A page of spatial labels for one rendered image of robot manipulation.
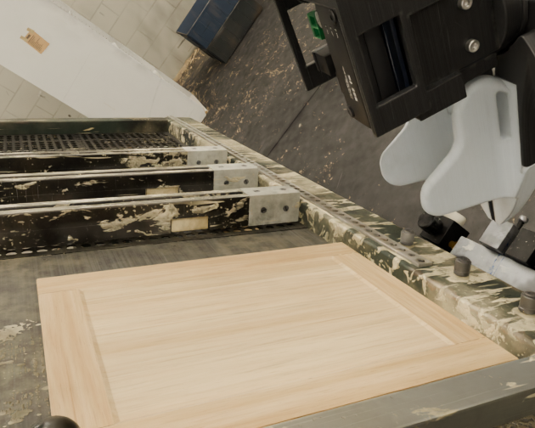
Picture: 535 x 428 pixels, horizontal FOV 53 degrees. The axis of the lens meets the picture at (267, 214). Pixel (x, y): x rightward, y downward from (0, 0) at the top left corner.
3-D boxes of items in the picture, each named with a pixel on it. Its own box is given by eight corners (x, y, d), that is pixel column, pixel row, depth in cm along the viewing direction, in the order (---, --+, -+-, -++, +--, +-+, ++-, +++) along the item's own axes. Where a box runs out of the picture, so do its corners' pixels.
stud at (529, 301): (540, 315, 76) (544, 295, 75) (527, 318, 75) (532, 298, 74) (526, 306, 78) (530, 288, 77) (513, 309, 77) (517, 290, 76)
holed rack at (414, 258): (432, 265, 91) (433, 261, 91) (418, 267, 90) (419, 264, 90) (173, 116, 233) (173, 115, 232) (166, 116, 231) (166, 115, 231)
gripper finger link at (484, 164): (421, 261, 28) (376, 105, 23) (518, 207, 28) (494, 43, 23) (458, 295, 25) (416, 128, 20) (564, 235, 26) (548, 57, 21)
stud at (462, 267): (471, 277, 87) (475, 260, 86) (460, 279, 86) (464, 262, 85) (461, 271, 89) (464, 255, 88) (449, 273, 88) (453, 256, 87)
